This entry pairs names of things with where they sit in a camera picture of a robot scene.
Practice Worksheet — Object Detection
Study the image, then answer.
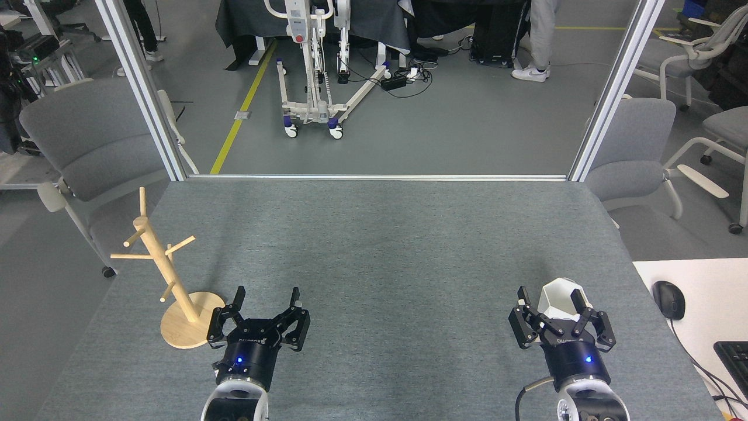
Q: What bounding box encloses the white stand on wheels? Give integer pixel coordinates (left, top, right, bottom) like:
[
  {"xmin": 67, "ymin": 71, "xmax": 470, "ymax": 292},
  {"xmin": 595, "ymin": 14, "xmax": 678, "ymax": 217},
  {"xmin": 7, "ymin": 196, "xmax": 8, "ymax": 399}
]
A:
[{"xmin": 263, "ymin": 0, "xmax": 392, "ymax": 140}]

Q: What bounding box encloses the white hexagonal cup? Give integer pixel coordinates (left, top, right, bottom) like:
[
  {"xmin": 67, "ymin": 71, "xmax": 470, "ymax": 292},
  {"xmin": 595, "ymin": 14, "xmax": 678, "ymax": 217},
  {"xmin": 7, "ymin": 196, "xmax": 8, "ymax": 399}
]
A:
[{"xmin": 538, "ymin": 278, "xmax": 592, "ymax": 321}]

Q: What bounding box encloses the white mesh office chair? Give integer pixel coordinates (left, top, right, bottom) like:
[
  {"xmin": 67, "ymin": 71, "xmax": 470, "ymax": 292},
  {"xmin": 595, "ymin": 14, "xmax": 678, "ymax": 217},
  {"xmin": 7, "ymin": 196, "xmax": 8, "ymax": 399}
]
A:
[{"xmin": 634, "ymin": 5, "xmax": 748, "ymax": 112}]

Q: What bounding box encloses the white desk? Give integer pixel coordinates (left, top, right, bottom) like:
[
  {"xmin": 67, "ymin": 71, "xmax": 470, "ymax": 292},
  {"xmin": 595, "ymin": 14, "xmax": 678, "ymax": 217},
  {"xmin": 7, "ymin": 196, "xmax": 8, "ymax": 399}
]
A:
[{"xmin": 633, "ymin": 258, "xmax": 748, "ymax": 421}]

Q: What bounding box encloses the silver aluminium post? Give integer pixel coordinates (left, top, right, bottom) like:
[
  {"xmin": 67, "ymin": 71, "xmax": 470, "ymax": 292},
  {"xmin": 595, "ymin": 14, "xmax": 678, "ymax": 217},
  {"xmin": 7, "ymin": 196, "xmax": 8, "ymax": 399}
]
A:
[
  {"xmin": 568, "ymin": 0, "xmax": 667, "ymax": 182},
  {"xmin": 93, "ymin": 0, "xmax": 188, "ymax": 182}
]

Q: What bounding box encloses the person in dark trousers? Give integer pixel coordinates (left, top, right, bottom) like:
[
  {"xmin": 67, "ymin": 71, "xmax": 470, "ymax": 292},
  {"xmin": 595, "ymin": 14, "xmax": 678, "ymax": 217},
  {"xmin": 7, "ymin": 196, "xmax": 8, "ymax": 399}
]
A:
[{"xmin": 117, "ymin": 0, "xmax": 165, "ymax": 77}]

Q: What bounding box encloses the black mouse cable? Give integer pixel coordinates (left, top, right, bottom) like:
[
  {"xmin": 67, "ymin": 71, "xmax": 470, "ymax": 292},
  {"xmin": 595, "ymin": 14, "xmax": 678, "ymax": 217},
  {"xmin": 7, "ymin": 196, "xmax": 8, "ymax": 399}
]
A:
[{"xmin": 669, "ymin": 319, "xmax": 748, "ymax": 404}]

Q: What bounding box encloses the dark grey table cloth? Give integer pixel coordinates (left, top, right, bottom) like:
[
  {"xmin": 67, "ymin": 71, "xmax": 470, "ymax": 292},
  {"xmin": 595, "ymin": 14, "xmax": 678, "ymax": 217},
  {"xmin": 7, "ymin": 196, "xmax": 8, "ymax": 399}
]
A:
[{"xmin": 215, "ymin": 0, "xmax": 411, "ymax": 71}]

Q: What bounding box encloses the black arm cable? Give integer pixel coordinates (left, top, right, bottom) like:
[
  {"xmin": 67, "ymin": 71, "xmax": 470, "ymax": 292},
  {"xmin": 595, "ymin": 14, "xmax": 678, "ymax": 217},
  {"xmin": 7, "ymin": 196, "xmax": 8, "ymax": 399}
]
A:
[{"xmin": 515, "ymin": 377, "xmax": 555, "ymax": 421}]

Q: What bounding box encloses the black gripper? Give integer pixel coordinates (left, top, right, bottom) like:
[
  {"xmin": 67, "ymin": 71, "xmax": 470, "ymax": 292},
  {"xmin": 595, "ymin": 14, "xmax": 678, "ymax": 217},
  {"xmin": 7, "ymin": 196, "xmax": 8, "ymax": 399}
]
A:
[
  {"xmin": 508, "ymin": 286, "xmax": 617, "ymax": 392},
  {"xmin": 207, "ymin": 286, "xmax": 311, "ymax": 391}
]

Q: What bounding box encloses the wooden cup rack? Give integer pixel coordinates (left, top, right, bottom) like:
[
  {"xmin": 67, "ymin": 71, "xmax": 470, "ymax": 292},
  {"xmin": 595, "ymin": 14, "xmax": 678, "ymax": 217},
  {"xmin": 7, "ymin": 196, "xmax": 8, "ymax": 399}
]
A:
[{"xmin": 110, "ymin": 187, "xmax": 227, "ymax": 350}]

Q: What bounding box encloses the black equipment case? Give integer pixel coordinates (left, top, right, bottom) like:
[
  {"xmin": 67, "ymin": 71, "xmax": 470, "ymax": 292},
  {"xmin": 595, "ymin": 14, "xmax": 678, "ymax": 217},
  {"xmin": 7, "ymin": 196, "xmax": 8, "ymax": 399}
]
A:
[{"xmin": 469, "ymin": 0, "xmax": 527, "ymax": 68}]

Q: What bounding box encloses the black keyboard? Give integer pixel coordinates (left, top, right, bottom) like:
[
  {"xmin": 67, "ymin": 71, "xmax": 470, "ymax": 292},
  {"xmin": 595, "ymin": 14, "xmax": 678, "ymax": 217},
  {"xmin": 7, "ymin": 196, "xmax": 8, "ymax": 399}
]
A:
[{"xmin": 714, "ymin": 341, "xmax": 748, "ymax": 401}]

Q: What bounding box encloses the equipment rack with green light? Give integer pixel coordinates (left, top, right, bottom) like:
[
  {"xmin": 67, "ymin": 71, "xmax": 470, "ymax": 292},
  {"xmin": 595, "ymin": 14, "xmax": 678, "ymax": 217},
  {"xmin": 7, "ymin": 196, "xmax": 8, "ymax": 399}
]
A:
[{"xmin": 0, "ymin": 32, "xmax": 88, "ymax": 106}]

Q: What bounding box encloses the black computer mouse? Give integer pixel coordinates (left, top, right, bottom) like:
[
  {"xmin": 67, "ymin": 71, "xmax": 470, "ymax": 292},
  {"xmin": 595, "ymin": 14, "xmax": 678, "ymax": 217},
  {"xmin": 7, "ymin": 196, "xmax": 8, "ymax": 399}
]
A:
[{"xmin": 652, "ymin": 281, "xmax": 686, "ymax": 320}]

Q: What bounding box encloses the silver table edge rail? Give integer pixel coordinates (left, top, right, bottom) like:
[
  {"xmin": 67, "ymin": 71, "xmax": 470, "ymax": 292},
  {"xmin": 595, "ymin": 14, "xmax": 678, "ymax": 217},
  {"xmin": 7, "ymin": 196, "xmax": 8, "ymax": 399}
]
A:
[{"xmin": 186, "ymin": 174, "xmax": 569, "ymax": 182}]

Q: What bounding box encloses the grey chair with beige armrests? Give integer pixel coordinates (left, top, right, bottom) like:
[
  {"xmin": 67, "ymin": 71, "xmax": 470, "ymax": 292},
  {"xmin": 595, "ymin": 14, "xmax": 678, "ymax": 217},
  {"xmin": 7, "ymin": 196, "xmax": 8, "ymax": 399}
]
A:
[
  {"xmin": 584, "ymin": 94, "xmax": 730, "ymax": 229},
  {"xmin": 19, "ymin": 77, "xmax": 199, "ymax": 278}
]

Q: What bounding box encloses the grey chair with white frame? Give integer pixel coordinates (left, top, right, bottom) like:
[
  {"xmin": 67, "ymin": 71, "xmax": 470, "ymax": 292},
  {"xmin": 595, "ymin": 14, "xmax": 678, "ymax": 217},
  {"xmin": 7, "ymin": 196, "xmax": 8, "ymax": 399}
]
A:
[{"xmin": 663, "ymin": 105, "xmax": 748, "ymax": 234}]

